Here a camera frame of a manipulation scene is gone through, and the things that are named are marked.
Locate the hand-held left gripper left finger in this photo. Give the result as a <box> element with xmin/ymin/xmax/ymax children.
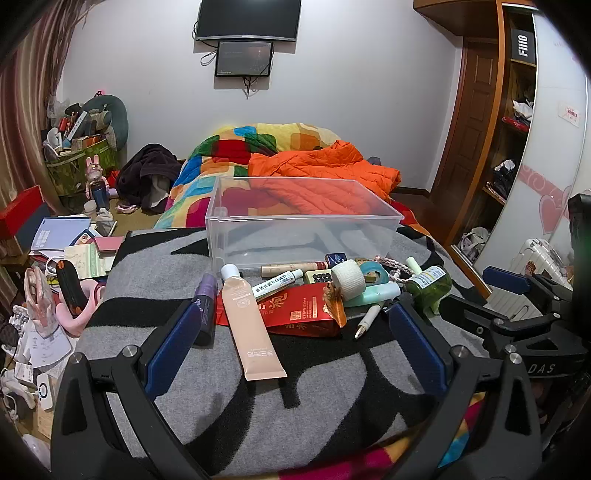
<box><xmin>50</xmin><ymin>298</ymin><xmax>218</xmax><ymax>480</ymax></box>

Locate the green glass bottle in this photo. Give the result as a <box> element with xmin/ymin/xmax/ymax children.
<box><xmin>405</xmin><ymin>266</ymin><xmax>452</xmax><ymax>315</ymax></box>

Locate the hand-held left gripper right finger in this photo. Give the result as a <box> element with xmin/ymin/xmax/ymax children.
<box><xmin>388</xmin><ymin>295</ymin><xmax>543</xmax><ymax>480</ymax></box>

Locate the wooden wardrobe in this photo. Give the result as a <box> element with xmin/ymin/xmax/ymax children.
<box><xmin>413</xmin><ymin>0</ymin><xmax>591</xmax><ymax>296</ymax></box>

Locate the green white book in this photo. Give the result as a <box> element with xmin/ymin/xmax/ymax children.
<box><xmin>65</xmin><ymin>244</ymin><xmax>116</xmax><ymax>280</ymax></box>

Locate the red box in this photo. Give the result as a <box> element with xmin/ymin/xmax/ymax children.
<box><xmin>0</xmin><ymin>185</ymin><xmax>44</xmax><ymax>237</ymax></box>

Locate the purple bottle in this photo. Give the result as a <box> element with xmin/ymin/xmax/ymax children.
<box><xmin>193</xmin><ymin>273</ymin><xmax>219</xmax><ymax>347</ymax></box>

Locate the black printed box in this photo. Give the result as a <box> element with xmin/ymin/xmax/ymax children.
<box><xmin>510</xmin><ymin>28</ymin><xmax>539</xmax><ymax>68</ymax></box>

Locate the peach cream tube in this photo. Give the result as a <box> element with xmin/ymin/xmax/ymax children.
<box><xmin>220</xmin><ymin>264</ymin><xmax>287</xmax><ymax>381</ymax></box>

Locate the long beige cosmetic tube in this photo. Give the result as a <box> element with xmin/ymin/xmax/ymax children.
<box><xmin>261</xmin><ymin>261</ymin><xmax>329</xmax><ymax>278</ymax></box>

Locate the white suitcase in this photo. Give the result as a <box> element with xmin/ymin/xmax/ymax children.
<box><xmin>510</xmin><ymin>237</ymin><xmax>572</xmax><ymax>286</ymax></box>

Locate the pink curved plastic object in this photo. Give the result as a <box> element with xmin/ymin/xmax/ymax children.
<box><xmin>25</xmin><ymin>268</ymin><xmax>107</xmax><ymax>335</ymax></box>

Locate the small black wall monitor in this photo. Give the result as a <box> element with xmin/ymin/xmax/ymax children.
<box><xmin>215</xmin><ymin>40</ymin><xmax>274</xmax><ymax>78</ymax></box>

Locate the dark clothes pile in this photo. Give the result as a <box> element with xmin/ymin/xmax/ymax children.
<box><xmin>115</xmin><ymin>143</ymin><xmax>181</xmax><ymax>213</ymax></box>

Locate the blue notebook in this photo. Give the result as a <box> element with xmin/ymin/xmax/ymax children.
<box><xmin>31</xmin><ymin>218</ymin><xmax>92</xmax><ymax>252</ymax></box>

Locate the wall television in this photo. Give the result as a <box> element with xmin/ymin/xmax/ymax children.
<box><xmin>194</xmin><ymin>0</ymin><xmax>302</xmax><ymax>42</ymax></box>

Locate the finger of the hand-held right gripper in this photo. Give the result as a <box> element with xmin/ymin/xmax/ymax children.
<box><xmin>438</xmin><ymin>295</ymin><xmax>555</xmax><ymax>356</ymax></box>
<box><xmin>482</xmin><ymin>266</ymin><xmax>573</xmax><ymax>315</ymax></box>

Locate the grey black blanket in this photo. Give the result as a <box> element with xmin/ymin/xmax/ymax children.
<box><xmin>76</xmin><ymin>226</ymin><xmax>490</xmax><ymax>476</ymax></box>

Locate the green storage box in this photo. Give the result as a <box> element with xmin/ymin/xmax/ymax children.
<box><xmin>46</xmin><ymin>138</ymin><xmax>119</xmax><ymax>195</ymax></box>

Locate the clear plastic storage box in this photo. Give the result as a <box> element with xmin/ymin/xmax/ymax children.
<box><xmin>204</xmin><ymin>176</ymin><xmax>405</xmax><ymax>270</ymax></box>

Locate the white pen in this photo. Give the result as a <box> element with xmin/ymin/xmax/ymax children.
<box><xmin>355</xmin><ymin>305</ymin><xmax>382</xmax><ymax>340</ymax></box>

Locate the pink flat box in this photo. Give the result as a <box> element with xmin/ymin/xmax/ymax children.
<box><xmin>93</xmin><ymin>235</ymin><xmax>126</xmax><ymax>254</ymax></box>

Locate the colourful patchwork quilt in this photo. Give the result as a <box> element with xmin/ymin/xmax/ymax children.
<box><xmin>154</xmin><ymin>122</ymin><xmax>490</xmax><ymax>480</ymax></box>

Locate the orange puffer jacket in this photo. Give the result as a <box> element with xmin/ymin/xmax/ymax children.
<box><xmin>248</xmin><ymin>140</ymin><xmax>402</xmax><ymax>217</ymax></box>

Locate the teal plastic bottle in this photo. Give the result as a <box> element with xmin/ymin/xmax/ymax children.
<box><xmin>344</xmin><ymin>282</ymin><xmax>402</xmax><ymax>308</ymax></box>

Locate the striped curtain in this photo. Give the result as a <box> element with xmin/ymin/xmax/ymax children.
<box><xmin>0</xmin><ymin>14</ymin><xmax>80</xmax><ymax>217</ymax></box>

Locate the wooden door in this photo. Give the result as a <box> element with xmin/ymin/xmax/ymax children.
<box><xmin>429</xmin><ymin>37</ymin><xmax>502</xmax><ymax>199</ymax></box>

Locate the pink braided rope loop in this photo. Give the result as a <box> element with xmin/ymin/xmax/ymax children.
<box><xmin>375</xmin><ymin>255</ymin><xmax>416</xmax><ymax>283</ymax></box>

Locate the white bandage roll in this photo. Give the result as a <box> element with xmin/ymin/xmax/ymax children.
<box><xmin>331</xmin><ymin>259</ymin><xmax>366</xmax><ymax>294</ymax></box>

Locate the teal tape roll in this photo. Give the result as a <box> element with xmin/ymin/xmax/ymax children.
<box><xmin>359</xmin><ymin>261</ymin><xmax>390</xmax><ymax>287</ymax></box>

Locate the white handbag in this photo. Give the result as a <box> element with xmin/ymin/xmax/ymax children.
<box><xmin>459</xmin><ymin>226</ymin><xmax>491</xmax><ymax>259</ymax></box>

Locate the white ointment tube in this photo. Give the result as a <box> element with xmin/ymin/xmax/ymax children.
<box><xmin>255</xmin><ymin>270</ymin><xmax>305</xmax><ymax>291</ymax></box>

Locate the pink bunny toy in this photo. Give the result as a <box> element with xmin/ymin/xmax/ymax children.
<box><xmin>84</xmin><ymin>156</ymin><xmax>112</xmax><ymax>212</ymax></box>

